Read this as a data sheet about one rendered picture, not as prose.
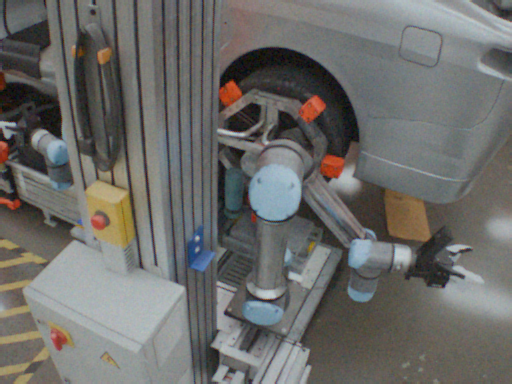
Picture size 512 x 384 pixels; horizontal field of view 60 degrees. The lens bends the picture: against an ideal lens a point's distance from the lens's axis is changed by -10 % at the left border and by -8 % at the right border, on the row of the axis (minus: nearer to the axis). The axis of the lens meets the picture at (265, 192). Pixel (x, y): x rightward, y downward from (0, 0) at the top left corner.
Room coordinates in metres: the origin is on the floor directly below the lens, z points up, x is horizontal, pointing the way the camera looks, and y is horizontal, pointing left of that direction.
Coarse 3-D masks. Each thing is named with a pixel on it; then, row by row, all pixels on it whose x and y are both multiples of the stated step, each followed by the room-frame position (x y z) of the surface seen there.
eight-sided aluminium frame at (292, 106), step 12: (252, 96) 1.95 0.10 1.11; (264, 96) 1.94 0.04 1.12; (276, 96) 1.95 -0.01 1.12; (228, 108) 1.99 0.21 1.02; (240, 108) 1.97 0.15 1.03; (288, 108) 1.88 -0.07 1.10; (228, 120) 2.05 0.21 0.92; (300, 120) 1.86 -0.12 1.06; (312, 120) 1.90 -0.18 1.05; (312, 132) 1.84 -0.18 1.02; (324, 144) 1.83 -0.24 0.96; (228, 156) 2.05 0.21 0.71; (324, 156) 1.86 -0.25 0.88; (228, 168) 1.99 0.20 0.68; (240, 168) 2.01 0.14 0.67
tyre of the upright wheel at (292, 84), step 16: (272, 64) 2.23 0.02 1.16; (288, 64) 2.20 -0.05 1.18; (256, 80) 2.04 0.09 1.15; (272, 80) 2.01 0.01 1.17; (288, 80) 2.01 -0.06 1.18; (304, 80) 2.05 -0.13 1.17; (320, 80) 2.11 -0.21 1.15; (288, 96) 1.98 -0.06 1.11; (304, 96) 1.95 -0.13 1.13; (320, 96) 1.99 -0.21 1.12; (336, 96) 2.08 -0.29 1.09; (336, 112) 1.98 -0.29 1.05; (320, 128) 1.91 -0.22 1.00; (336, 128) 1.91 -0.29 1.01; (336, 144) 1.88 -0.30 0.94
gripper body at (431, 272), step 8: (440, 256) 0.88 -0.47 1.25; (448, 256) 0.88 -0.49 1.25; (416, 264) 0.87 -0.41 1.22; (432, 264) 0.86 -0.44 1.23; (440, 264) 0.85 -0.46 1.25; (448, 264) 0.85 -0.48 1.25; (408, 272) 0.85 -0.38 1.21; (416, 272) 0.86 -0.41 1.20; (424, 272) 0.86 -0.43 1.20; (432, 272) 0.85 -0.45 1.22; (440, 272) 0.85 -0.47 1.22; (424, 280) 0.86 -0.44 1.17; (432, 280) 0.84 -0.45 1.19; (440, 280) 0.85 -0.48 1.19; (448, 280) 0.84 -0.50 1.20
